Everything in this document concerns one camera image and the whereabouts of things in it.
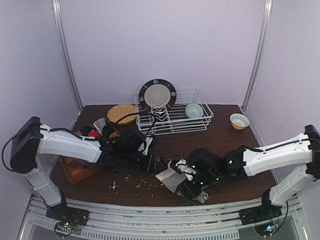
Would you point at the yellow dotted plate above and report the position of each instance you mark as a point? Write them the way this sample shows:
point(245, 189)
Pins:
point(119, 111)

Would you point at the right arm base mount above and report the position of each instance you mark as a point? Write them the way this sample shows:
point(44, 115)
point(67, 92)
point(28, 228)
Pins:
point(260, 215)

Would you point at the white wire dish rack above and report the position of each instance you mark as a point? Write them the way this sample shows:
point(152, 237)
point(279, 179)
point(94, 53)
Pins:
point(163, 121)

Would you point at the black rimmed grey plate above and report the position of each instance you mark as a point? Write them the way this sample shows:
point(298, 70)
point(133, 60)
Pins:
point(156, 92)

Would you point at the grey rolled sock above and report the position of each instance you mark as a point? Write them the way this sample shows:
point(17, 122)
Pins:
point(99, 124)

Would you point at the yellow patterned white bowl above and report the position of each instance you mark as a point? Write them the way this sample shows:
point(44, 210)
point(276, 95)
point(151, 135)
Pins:
point(239, 121)

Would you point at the black white rolled underwear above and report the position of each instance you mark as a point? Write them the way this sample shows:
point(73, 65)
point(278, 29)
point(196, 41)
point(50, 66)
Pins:
point(85, 130)

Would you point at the grey beige sock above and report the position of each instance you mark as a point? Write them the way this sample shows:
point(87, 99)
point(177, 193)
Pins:
point(181, 179)

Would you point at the red rolled underwear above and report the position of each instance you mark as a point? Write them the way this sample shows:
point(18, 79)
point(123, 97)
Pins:
point(94, 134)

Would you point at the light blue bowl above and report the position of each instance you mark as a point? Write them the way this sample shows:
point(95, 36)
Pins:
point(194, 110)

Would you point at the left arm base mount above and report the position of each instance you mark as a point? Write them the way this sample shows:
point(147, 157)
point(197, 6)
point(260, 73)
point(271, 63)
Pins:
point(68, 218)

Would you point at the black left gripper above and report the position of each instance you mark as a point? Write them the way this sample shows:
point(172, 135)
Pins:
point(153, 163)

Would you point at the aluminium front rail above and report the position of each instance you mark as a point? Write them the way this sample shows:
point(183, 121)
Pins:
point(205, 222)

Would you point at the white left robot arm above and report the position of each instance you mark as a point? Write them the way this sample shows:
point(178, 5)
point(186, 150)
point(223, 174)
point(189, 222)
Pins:
point(20, 153)

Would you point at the right aluminium frame post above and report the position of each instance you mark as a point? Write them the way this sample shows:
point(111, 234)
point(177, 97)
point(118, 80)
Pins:
point(266, 17)

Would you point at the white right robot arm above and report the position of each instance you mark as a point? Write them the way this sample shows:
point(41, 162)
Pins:
point(302, 151)

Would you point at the left aluminium frame post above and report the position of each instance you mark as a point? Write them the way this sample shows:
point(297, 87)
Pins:
point(58, 19)

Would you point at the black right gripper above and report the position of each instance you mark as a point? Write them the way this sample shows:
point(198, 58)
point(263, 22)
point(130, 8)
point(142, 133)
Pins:
point(186, 187)

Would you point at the aluminium frame post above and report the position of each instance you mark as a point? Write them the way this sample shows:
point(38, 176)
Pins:
point(266, 17)
point(58, 19)

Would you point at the brown wooden organizer box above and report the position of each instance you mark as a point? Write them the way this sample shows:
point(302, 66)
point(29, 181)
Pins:
point(77, 170)

